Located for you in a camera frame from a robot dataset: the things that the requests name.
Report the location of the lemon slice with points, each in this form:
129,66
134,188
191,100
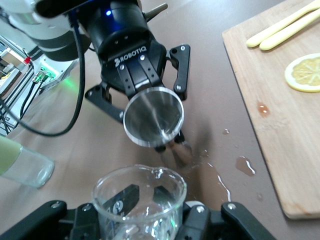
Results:
305,72

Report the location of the yellow plastic knife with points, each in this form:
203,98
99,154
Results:
275,27

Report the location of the green sleeved glass bottle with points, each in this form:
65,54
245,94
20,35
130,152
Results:
22,165

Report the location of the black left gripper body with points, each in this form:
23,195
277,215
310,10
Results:
125,37

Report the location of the brown table cover sheet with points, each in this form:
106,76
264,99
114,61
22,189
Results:
75,155

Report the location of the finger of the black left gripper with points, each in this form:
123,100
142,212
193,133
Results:
182,70
105,105

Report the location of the clear glass beaker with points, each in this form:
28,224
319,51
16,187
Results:
140,200

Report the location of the spilled liquid puddle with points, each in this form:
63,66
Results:
243,165

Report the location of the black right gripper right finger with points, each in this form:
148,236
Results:
225,225

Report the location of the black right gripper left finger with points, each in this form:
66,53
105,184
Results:
37,225

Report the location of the yellow plastic fork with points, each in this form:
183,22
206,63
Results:
287,36

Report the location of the steel jigger measuring cup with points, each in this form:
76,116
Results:
152,115

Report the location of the wooden cutting board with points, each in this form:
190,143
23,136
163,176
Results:
287,140

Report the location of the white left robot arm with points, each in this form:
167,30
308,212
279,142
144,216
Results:
37,27

